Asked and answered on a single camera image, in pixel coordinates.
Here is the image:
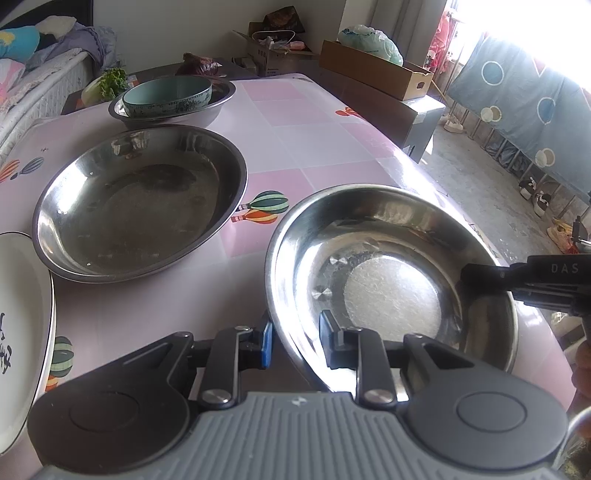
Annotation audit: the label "white quilted mattress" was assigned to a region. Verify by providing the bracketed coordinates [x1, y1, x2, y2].
[0, 48, 100, 158]

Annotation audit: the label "large steel basin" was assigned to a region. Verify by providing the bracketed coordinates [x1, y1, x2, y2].
[31, 126, 249, 283]

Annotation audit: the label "dark bed headboard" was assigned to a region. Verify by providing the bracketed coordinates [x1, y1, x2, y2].
[0, 0, 95, 31]

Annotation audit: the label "teal ceramic bowl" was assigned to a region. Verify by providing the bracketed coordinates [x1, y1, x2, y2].
[121, 75, 213, 118]

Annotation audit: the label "white plush pillow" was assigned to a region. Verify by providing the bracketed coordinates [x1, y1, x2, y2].
[34, 16, 77, 35]

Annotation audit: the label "long brown cardboard box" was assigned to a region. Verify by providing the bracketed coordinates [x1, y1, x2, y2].
[320, 40, 435, 101]

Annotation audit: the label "blue patterned blanket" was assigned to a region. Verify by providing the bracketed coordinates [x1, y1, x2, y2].
[0, 25, 42, 61]

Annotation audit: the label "red cabbage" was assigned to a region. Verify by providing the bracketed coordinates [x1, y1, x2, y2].
[175, 52, 225, 78]

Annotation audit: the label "grey lavender cloth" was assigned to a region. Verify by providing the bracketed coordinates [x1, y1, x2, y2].
[28, 23, 116, 70]

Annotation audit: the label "pale green plastic bag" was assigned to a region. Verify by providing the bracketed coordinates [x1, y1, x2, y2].
[338, 24, 404, 65]

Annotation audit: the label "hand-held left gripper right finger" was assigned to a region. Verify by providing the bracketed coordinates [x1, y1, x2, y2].
[318, 309, 484, 411]

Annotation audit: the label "open cardboard box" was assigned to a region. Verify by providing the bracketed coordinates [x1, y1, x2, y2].
[232, 28, 319, 77]

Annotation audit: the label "yellow slippers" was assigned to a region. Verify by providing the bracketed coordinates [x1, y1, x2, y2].
[547, 219, 578, 252]

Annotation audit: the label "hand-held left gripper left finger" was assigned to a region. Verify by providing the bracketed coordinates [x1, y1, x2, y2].
[111, 315, 275, 411]

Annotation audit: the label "pink blanket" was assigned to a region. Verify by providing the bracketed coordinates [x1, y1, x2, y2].
[0, 58, 26, 107]

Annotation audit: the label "pink hanging garment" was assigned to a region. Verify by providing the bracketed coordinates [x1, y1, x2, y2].
[427, 9, 462, 75]

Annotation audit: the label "person's right hand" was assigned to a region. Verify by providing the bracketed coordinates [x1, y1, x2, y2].
[571, 340, 591, 437]

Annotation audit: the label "napa cabbage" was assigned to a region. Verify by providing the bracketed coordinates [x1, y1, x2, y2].
[81, 68, 130, 104]

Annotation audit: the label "wide stainless steel bowl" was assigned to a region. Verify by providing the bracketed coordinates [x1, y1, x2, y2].
[108, 79, 236, 131]

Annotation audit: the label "black and white sneakers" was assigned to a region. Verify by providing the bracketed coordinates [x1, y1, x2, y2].
[519, 178, 552, 217]

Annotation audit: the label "dark brown cabinet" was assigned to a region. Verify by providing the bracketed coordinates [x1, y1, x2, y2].
[318, 69, 416, 148]

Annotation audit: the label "grey cabinet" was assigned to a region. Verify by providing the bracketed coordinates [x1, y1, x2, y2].
[402, 95, 446, 162]

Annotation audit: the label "white printed ceramic plate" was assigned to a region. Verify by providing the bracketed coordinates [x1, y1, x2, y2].
[0, 231, 57, 450]

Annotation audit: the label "blue cloth with circles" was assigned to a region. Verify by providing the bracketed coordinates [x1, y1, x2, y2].
[448, 32, 591, 195]

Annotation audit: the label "pink balloon print tablecloth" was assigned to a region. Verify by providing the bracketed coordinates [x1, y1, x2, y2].
[0, 73, 578, 462]

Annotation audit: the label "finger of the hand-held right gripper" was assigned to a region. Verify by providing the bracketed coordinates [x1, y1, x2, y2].
[461, 262, 520, 296]

